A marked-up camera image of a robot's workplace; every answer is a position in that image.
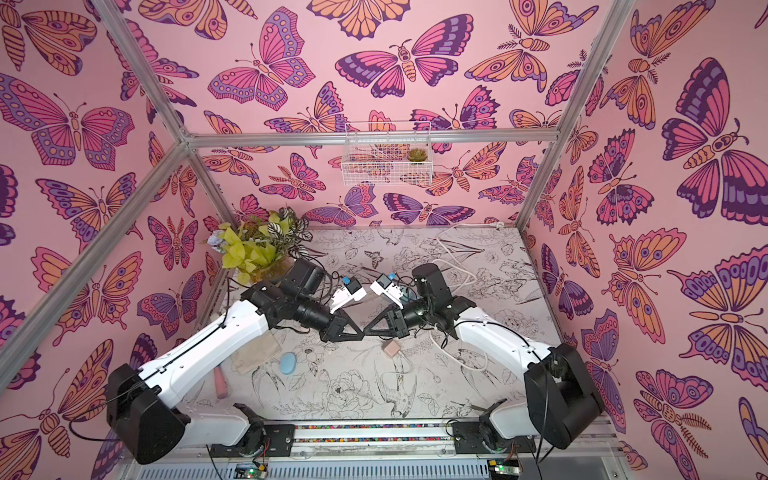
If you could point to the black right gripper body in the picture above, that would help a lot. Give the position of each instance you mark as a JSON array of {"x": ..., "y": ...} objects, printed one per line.
[{"x": 395, "y": 318}]

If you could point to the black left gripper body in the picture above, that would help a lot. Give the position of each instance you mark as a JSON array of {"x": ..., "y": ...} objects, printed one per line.
[{"x": 332, "y": 320}]

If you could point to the teal power strip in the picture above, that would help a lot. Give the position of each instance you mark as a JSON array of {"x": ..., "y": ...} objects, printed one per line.
[{"x": 408, "y": 294}]

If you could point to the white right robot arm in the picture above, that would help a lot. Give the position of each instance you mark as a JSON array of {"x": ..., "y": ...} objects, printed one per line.
[{"x": 561, "y": 399}]

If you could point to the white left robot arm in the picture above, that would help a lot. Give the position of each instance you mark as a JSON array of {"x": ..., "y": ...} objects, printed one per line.
[{"x": 144, "y": 403}]

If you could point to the pink charger adapter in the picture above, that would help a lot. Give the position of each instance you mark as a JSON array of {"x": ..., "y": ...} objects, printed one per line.
[{"x": 391, "y": 348}]

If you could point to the blue earbud case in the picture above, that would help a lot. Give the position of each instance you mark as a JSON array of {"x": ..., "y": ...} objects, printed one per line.
[{"x": 288, "y": 363}]

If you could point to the potted plant in amber vase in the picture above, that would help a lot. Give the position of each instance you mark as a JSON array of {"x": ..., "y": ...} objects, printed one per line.
[{"x": 261, "y": 247}]

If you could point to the beige cloth with green stripes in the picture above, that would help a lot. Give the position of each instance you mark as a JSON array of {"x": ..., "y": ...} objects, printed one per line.
[{"x": 255, "y": 353}]

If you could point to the pink purple brush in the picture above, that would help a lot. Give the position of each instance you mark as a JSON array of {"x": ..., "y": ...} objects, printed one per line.
[{"x": 220, "y": 383}]

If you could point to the small succulent in basket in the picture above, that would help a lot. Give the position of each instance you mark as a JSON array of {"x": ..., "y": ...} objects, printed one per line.
[{"x": 418, "y": 155}]

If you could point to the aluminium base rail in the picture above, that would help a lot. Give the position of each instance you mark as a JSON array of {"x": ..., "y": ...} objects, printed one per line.
[{"x": 404, "y": 449}]

